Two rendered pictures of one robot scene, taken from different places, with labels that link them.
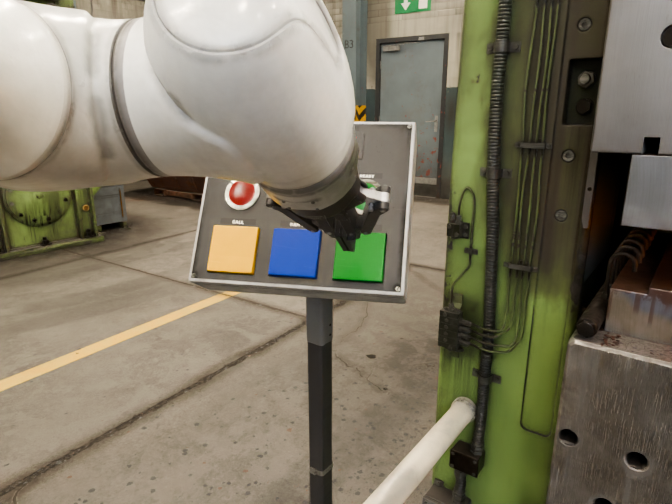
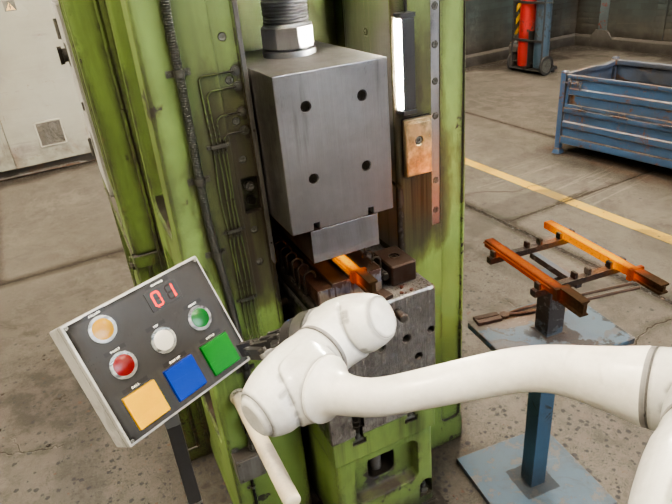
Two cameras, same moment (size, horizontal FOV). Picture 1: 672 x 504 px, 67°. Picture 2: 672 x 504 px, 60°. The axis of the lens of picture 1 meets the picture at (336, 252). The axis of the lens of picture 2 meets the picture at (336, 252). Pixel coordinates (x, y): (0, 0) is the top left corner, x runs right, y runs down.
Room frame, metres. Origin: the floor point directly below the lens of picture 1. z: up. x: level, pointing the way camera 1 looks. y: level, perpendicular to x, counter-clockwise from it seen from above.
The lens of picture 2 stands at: (-0.07, 0.76, 1.81)
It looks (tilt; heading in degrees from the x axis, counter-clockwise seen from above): 28 degrees down; 300
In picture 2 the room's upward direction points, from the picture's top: 6 degrees counter-clockwise
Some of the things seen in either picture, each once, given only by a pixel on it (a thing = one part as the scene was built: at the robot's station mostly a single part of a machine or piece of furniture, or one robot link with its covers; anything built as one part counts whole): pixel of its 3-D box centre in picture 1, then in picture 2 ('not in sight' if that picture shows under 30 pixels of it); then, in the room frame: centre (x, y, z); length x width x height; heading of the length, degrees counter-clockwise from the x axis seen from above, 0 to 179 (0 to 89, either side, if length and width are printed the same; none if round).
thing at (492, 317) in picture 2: not in sight; (558, 302); (0.11, -0.99, 0.70); 0.60 x 0.04 x 0.01; 42
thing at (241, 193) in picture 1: (242, 192); (123, 365); (0.81, 0.15, 1.09); 0.05 x 0.03 x 0.04; 54
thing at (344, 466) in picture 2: not in sight; (350, 423); (0.75, -0.64, 0.23); 0.55 x 0.37 x 0.47; 144
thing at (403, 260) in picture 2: not in sight; (394, 265); (0.55, -0.64, 0.95); 0.12 x 0.08 x 0.06; 144
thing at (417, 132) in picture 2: not in sight; (417, 146); (0.53, -0.79, 1.27); 0.09 x 0.02 x 0.17; 54
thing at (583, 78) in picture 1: (584, 92); (251, 193); (0.85, -0.40, 1.24); 0.03 x 0.03 x 0.07; 54
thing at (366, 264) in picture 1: (359, 257); (219, 353); (0.73, -0.04, 1.01); 0.07 x 0.05 x 0.07; 79
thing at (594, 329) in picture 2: not in sight; (548, 332); (0.12, -0.84, 0.68); 0.40 x 0.30 x 0.02; 48
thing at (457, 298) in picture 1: (455, 329); not in sight; (0.93, -0.24, 0.80); 0.06 x 0.03 x 0.14; 54
